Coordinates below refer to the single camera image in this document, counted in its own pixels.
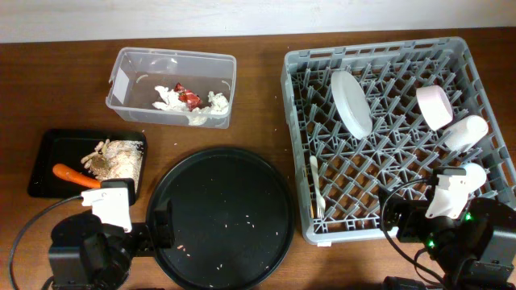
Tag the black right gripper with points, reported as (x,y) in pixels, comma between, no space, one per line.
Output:
(415,213)

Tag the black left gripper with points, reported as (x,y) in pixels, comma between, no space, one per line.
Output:
(148,243)

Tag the light blue plastic cup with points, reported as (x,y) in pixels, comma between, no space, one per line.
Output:
(475,176)

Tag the white plastic fork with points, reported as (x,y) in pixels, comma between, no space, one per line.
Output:
(320,201)

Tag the white plastic cup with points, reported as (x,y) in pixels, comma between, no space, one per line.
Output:
(465,133)

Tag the orange carrot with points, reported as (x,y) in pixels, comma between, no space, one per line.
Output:
(66,173)

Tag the pink plastic bowl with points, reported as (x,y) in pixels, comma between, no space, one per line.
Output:
(435,106)

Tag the grey bowl with food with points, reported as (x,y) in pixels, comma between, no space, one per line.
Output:
(351,104)

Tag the white napkin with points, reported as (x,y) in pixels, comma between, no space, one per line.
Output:
(169,100)

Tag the red snack wrapper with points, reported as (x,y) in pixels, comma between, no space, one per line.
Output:
(192,100)

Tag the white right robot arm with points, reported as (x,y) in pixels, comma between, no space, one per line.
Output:
(476,251)

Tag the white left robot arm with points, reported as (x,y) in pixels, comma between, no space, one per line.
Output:
(89,254)

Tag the grey plastic dishwasher rack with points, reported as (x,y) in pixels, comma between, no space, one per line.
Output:
(401,150)

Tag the clear plastic waste bin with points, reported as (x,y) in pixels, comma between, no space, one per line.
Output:
(137,71)

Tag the rice and food scraps pile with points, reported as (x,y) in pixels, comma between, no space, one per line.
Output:
(125,158)

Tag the round black tray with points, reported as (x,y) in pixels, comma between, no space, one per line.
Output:
(233,219)

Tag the rectangular black tray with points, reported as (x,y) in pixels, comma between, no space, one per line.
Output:
(68,147)

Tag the crumpled white tissue in bin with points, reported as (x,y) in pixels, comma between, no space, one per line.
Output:
(219,105)

